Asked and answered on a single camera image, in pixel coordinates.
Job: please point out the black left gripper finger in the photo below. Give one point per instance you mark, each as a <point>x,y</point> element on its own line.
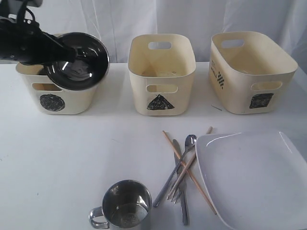
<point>64,51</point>

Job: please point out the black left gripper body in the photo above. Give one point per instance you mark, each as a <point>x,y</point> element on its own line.
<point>25,42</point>

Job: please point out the stainless steel bowl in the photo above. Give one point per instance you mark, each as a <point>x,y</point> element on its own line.
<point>87,69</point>

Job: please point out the steel mug front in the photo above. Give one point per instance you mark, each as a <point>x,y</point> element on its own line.
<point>126,205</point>

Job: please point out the cream bin with circle mark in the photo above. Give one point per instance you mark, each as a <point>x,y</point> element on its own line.
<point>48,97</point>

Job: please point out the cream bin with triangle mark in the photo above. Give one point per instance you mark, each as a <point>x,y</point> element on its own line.
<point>161,69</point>

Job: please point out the wooden chopstick long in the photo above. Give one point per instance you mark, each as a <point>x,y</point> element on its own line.
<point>191,175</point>

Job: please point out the steel spoon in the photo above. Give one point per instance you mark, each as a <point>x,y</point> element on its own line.
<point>189,144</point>

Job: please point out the wooden chopstick pale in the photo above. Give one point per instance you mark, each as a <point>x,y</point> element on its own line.
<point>184,172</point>

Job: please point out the steel fork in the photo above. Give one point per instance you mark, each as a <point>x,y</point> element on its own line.
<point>176,195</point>

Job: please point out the cream bin with square mark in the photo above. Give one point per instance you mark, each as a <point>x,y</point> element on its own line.
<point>249,71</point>

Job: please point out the steel table knife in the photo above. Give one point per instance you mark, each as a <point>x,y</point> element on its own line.
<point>184,209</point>

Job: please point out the white square plate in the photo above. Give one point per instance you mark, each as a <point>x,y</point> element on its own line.
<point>255,180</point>

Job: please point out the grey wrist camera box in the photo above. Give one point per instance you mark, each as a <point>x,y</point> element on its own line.
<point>32,3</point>

